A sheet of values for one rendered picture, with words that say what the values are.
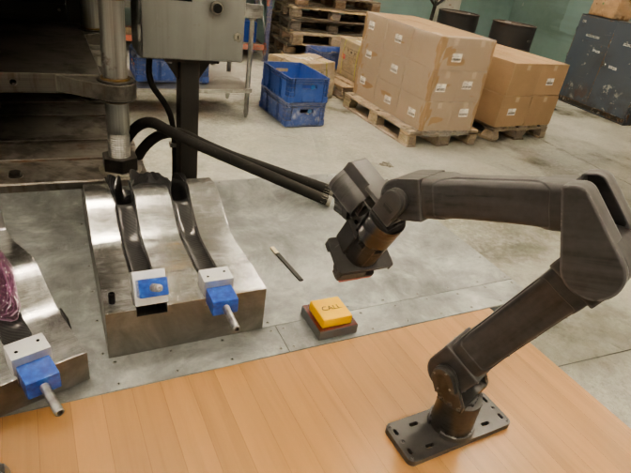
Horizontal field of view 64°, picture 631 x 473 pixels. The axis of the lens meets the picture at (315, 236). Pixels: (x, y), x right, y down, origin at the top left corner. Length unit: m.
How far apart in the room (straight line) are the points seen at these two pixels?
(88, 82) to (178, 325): 0.78
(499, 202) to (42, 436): 0.66
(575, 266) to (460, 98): 4.18
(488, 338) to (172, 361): 0.49
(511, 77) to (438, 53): 0.96
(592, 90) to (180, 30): 6.68
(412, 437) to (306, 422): 0.16
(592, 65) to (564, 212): 7.28
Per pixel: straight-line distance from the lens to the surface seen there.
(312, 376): 0.87
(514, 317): 0.68
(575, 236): 0.59
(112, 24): 1.42
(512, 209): 0.63
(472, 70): 4.72
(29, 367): 0.80
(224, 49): 1.62
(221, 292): 0.85
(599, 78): 7.74
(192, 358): 0.88
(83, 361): 0.84
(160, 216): 1.05
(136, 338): 0.87
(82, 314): 0.98
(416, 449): 0.80
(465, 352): 0.73
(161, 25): 1.57
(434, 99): 4.55
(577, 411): 1.00
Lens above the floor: 1.41
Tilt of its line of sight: 30 degrees down
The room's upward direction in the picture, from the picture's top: 9 degrees clockwise
